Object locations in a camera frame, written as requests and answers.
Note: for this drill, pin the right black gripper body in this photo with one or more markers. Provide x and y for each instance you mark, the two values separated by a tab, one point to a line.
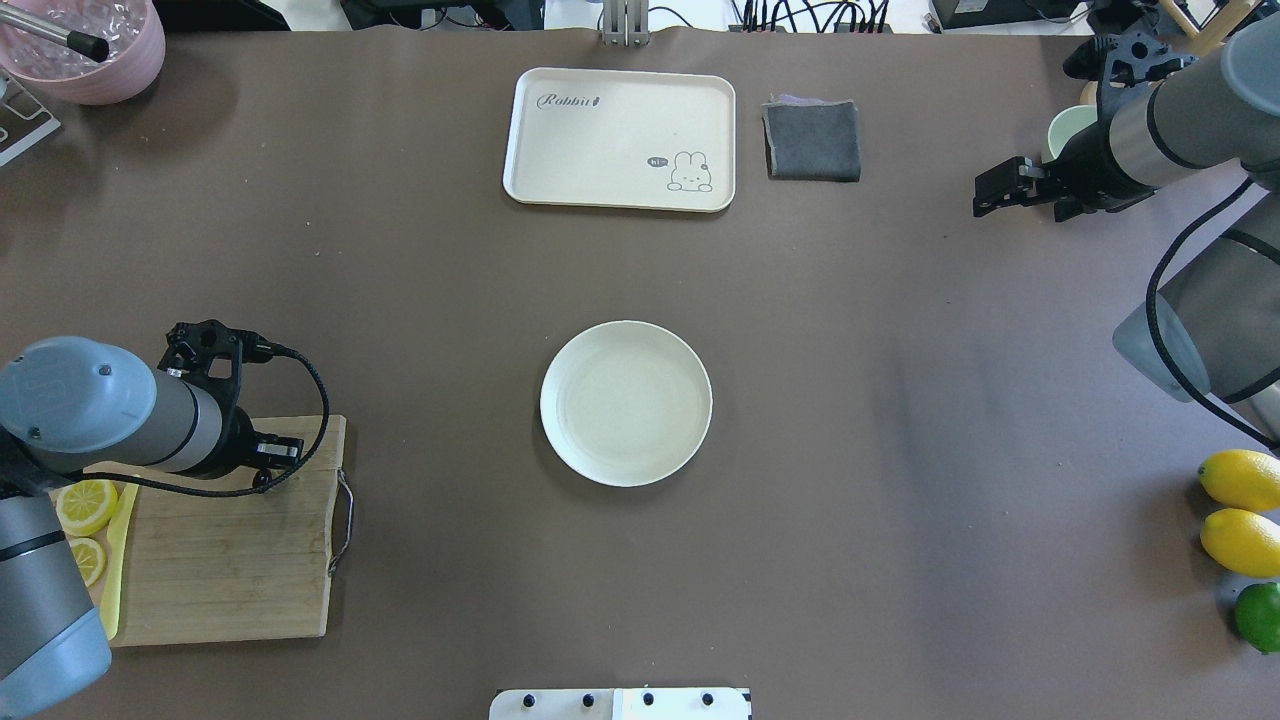
1092	165

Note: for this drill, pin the lemon slice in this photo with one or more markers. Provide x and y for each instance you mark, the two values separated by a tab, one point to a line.
91	559
86	507

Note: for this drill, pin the wooden cutting board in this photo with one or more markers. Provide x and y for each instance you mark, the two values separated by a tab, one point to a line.
254	568

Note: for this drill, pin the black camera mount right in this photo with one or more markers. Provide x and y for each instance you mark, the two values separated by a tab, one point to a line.
1122	66

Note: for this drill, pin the metal muddler in bowl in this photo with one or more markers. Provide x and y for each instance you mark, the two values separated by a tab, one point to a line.
93	47

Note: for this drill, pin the cream round plate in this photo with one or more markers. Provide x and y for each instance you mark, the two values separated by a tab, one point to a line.
626	404

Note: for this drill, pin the yellow lemon far from lime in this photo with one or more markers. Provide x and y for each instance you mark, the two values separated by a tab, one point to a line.
1241	479

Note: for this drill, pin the green lime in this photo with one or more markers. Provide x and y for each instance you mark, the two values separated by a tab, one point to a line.
1256	616

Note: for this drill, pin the cream rectangular tray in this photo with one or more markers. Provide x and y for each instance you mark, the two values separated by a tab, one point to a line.
627	139

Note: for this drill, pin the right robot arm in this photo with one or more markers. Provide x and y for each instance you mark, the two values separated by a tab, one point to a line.
1206	328

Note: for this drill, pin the white cup rack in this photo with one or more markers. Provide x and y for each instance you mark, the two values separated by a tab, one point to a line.
25	121

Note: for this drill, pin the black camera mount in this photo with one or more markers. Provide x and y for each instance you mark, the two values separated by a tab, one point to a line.
210	356
1122	66

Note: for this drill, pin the mint green bowl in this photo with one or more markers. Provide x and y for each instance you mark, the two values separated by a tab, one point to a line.
1066	124

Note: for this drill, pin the yellow lemon near lime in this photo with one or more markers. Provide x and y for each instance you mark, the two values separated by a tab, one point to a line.
1242	541

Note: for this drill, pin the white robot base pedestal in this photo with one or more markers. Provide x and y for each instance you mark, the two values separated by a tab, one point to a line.
623	703

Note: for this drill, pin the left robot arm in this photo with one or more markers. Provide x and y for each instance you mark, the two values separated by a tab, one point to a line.
70	404

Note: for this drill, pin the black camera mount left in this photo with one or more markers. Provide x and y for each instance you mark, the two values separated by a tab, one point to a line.
210	356

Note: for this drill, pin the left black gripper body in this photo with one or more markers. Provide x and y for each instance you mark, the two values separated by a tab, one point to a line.
232	447

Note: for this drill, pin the yellow plastic knife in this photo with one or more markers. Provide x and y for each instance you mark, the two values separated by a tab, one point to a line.
118	570

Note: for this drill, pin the lemon slice upper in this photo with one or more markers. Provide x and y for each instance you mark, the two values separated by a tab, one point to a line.
86	507

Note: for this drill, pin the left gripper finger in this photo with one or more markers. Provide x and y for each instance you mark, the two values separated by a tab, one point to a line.
278	445
274	462

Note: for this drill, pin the grey folded cloth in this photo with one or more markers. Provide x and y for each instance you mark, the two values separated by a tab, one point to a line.
808	139

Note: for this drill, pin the aluminium frame post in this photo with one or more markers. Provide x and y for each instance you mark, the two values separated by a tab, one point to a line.
625	23

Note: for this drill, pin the lemon slice lower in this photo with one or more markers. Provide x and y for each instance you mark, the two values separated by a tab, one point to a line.
91	559

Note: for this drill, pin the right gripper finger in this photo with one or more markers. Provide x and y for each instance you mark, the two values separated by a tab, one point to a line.
987	201
1020	174

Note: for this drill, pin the pink bowl with ice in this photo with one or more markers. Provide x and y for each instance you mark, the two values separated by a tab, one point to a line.
137	51

